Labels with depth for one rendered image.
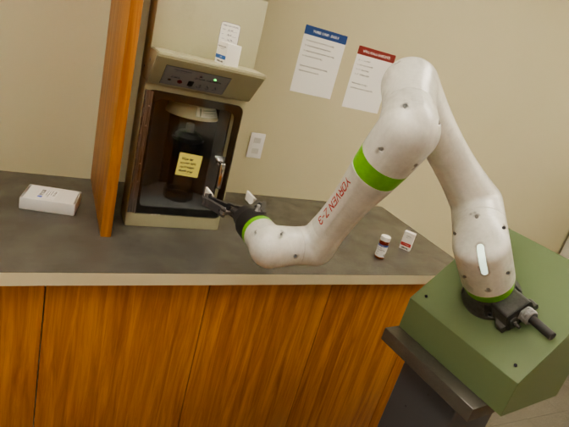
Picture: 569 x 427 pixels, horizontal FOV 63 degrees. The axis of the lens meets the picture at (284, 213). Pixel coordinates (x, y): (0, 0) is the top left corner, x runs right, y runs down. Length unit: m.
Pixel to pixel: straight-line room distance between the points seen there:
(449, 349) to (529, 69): 1.96
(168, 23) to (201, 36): 0.10
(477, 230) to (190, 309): 0.86
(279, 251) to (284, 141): 1.08
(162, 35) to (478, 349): 1.20
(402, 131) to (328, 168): 1.42
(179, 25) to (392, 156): 0.80
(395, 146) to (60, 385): 1.17
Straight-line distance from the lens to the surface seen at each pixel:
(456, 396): 1.30
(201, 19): 1.49
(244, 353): 1.69
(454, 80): 2.60
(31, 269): 1.34
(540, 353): 1.30
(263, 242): 1.12
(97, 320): 1.46
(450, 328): 1.34
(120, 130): 1.40
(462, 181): 1.21
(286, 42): 2.06
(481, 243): 1.17
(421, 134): 0.91
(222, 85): 1.46
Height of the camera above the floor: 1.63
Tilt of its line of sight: 20 degrees down
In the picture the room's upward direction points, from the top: 15 degrees clockwise
